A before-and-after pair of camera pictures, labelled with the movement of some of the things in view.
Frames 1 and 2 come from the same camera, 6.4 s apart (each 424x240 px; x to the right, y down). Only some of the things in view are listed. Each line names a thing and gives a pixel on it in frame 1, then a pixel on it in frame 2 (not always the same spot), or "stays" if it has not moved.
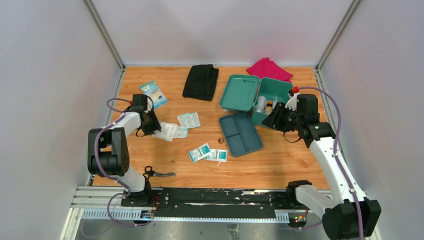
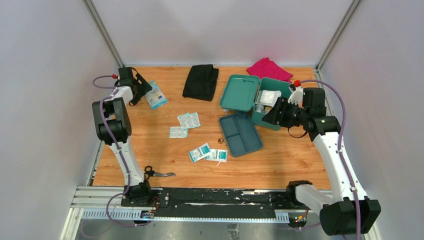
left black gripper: (155, 126) -> (144, 87)
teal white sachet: (200, 152) stays
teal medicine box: (238, 92) stays
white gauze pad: (168, 132) -> (268, 98)
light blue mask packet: (153, 91) stays
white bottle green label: (259, 107) stays
